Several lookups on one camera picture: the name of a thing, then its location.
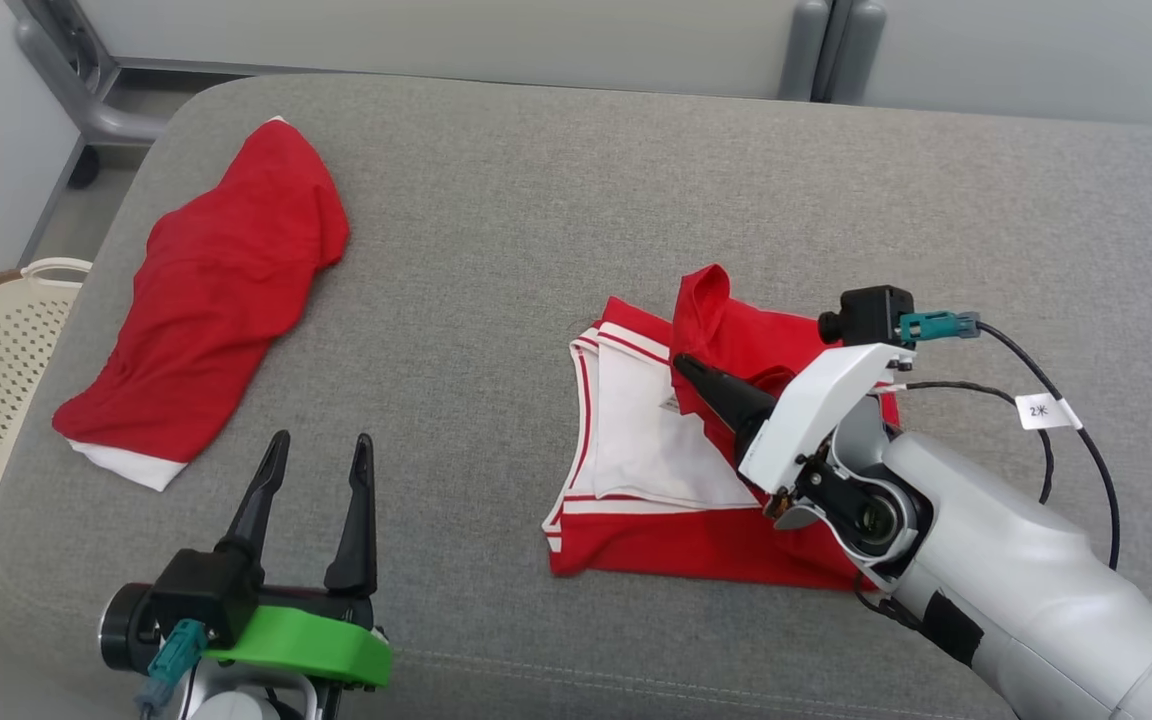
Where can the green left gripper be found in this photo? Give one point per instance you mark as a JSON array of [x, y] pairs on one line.
[[316, 645]]

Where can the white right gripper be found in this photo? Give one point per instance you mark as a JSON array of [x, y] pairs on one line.
[[816, 410]]

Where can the red basketball jersey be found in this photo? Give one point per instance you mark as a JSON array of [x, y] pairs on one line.
[[676, 545]]

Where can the red basketball shorts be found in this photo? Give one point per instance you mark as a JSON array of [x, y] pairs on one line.
[[216, 300]]

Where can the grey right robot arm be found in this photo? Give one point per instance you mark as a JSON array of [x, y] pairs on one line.
[[1026, 590]]

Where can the grey fabric sofa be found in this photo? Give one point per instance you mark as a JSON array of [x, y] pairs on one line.
[[536, 200]]

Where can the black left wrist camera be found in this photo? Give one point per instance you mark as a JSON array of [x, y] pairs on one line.
[[201, 595]]

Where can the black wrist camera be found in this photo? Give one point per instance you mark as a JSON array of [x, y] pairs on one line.
[[871, 312], [201, 595]]

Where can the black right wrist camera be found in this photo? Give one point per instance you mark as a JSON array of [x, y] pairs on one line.
[[871, 312]]

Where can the grey partition post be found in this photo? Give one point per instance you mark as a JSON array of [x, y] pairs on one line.
[[801, 50], [861, 50]]

